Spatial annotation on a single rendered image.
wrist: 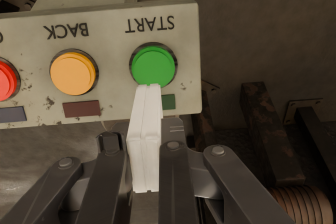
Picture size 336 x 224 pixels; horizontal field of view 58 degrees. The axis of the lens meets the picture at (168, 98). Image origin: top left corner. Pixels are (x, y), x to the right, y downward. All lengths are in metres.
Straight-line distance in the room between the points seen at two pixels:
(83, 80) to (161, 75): 0.07
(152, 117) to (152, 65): 0.13
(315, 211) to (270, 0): 0.58
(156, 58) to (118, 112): 0.07
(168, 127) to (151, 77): 0.13
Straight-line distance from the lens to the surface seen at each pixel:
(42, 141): 1.38
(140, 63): 0.28
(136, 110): 0.16
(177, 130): 0.15
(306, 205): 0.85
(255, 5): 0.97
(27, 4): 0.97
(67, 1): 0.35
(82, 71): 0.29
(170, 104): 0.30
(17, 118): 0.34
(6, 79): 0.31
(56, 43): 0.30
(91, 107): 0.31
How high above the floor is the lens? 0.83
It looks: 47 degrees down
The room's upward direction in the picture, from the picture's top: 176 degrees clockwise
